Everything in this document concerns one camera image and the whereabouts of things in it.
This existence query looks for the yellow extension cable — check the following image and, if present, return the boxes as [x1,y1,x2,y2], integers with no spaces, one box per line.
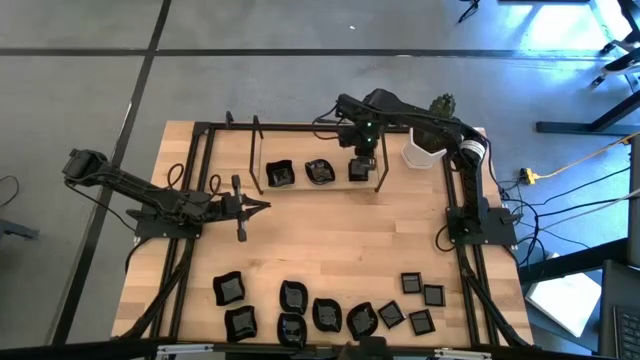
[519,132,640,185]

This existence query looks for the black stand legs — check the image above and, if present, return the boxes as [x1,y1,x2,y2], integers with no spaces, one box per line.
[457,0,482,24]

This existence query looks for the grey floor object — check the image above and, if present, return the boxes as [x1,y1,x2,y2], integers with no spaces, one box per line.
[0,218,40,242]

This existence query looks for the black floor cable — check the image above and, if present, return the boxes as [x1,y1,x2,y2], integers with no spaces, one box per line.
[0,174,21,209]
[542,167,632,205]

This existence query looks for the white board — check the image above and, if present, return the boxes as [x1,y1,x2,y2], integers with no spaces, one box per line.
[524,252,603,339]

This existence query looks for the pale grey cable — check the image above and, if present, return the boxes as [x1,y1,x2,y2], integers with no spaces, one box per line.
[574,187,640,217]

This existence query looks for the wooden shelf with black frame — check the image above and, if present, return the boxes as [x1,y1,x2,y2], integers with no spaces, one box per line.
[248,113,391,196]

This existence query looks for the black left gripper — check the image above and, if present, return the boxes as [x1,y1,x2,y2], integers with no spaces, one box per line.
[219,174,272,244]

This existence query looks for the office chair base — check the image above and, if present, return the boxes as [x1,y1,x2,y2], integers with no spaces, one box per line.
[590,37,640,90]

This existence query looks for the grey panel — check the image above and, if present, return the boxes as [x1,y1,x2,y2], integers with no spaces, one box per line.
[627,149,640,269]

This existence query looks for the black desk beam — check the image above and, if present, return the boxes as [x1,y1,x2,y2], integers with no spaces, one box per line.
[519,238,630,286]

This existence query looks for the black rig beam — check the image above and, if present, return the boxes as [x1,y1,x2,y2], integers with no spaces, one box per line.
[0,338,640,360]

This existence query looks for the dark grey laptop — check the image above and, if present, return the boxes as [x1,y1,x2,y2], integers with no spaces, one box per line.
[598,258,640,360]

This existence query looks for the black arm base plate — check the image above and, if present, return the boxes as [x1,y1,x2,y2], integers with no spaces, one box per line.
[134,219,204,240]
[446,207,518,246]

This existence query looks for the green cactus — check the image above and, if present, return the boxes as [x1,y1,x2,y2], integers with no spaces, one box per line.
[418,92,457,154]

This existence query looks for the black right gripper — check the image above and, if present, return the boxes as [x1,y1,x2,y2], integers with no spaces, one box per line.
[351,123,382,172]

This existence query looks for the black cable bundle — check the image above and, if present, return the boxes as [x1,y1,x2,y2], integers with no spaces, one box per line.
[457,244,532,347]
[119,239,196,341]

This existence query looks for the black desk foot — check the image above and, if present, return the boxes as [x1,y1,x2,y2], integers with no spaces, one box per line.
[535,89,640,136]

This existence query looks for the silver metal bracket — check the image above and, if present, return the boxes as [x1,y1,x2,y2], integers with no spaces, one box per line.
[433,347,494,360]
[156,343,215,357]

